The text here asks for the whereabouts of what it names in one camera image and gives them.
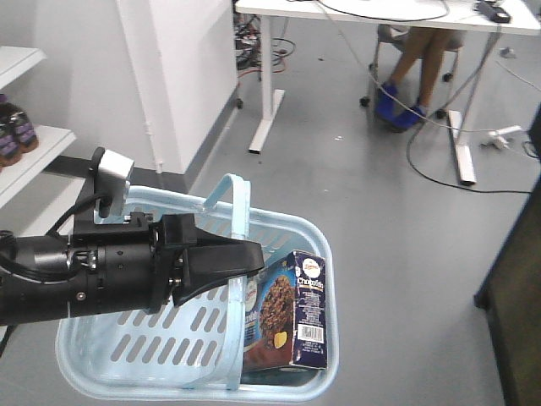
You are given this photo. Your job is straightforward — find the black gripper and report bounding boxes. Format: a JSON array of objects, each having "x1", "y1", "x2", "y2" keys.
[{"x1": 69, "y1": 211, "x2": 265, "y2": 315}]

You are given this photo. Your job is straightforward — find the light blue plastic basket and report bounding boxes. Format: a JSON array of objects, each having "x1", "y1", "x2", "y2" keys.
[{"x1": 56, "y1": 174, "x2": 339, "y2": 404}]

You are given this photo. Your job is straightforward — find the blue chocolate cookie box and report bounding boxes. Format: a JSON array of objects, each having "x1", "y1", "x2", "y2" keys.
[{"x1": 243, "y1": 250, "x2": 327, "y2": 373}]

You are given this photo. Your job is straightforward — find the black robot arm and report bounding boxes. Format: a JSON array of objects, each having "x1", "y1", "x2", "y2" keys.
[{"x1": 1, "y1": 212, "x2": 264, "y2": 326}]

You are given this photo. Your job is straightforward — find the white supermarket shelving unit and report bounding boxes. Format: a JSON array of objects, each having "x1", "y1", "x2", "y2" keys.
[{"x1": 1, "y1": 46, "x2": 82, "y2": 236}]

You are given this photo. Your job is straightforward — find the seated person legs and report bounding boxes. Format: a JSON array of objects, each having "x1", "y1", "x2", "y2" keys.
[{"x1": 373, "y1": 27, "x2": 456, "y2": 129}]

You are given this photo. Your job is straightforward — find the black framed wooden cabinet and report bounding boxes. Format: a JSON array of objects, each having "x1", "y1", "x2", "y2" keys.
[{"x1": 474, "y1": 181, "x2": 540, "y2": 405}]

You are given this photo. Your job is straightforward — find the white desk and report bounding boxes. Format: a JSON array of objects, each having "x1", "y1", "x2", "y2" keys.
[{"x1": 234, "y1": 0, "x2": 541, "y2": 187}]

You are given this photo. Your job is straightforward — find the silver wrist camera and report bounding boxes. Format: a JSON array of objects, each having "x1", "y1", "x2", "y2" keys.
[{"x1": 90, "y1": 147, "x2": 134, "y2": 218}]

